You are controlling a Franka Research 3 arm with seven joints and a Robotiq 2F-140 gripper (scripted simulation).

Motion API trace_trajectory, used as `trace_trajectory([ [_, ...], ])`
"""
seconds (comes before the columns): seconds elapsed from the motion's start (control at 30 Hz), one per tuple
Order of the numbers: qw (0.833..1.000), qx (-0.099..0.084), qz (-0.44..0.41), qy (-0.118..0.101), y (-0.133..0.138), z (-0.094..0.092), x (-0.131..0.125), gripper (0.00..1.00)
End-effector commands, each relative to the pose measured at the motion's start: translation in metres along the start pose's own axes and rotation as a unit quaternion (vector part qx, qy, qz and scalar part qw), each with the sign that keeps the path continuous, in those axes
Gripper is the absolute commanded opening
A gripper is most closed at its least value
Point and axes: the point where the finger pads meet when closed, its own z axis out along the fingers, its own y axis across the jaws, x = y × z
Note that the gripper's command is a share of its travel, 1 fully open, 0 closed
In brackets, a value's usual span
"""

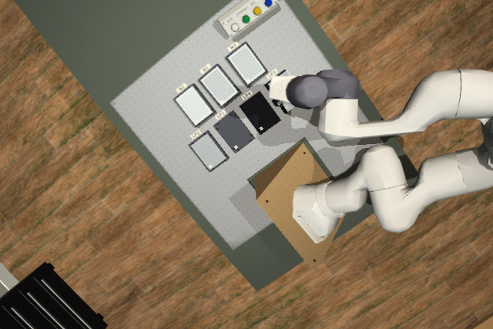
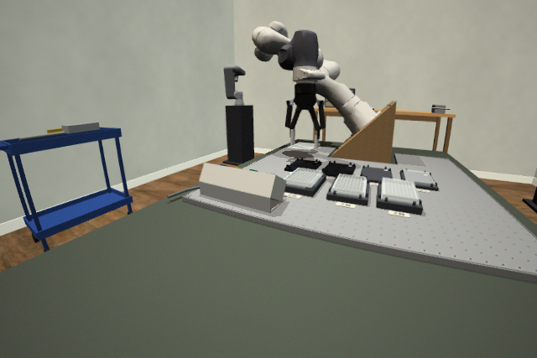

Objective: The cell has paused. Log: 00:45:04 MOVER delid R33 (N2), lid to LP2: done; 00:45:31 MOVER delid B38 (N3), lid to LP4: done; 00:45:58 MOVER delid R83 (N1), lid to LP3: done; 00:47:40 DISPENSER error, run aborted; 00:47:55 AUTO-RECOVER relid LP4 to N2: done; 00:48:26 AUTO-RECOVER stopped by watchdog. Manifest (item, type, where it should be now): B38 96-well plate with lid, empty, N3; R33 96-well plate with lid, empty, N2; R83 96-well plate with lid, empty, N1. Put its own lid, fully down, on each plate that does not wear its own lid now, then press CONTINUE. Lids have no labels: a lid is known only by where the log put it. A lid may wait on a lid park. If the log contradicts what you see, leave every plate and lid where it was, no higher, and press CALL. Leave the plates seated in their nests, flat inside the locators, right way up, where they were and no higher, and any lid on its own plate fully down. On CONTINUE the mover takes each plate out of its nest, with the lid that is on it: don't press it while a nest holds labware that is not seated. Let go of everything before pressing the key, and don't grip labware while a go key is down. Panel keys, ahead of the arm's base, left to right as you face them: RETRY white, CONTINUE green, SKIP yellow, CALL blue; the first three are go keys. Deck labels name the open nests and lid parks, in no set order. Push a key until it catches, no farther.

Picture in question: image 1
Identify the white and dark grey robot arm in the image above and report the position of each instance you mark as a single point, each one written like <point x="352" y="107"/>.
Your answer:
<point x="450" y="94"/>

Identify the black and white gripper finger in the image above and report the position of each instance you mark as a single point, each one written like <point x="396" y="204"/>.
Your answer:
<point x="277" y="102"/>

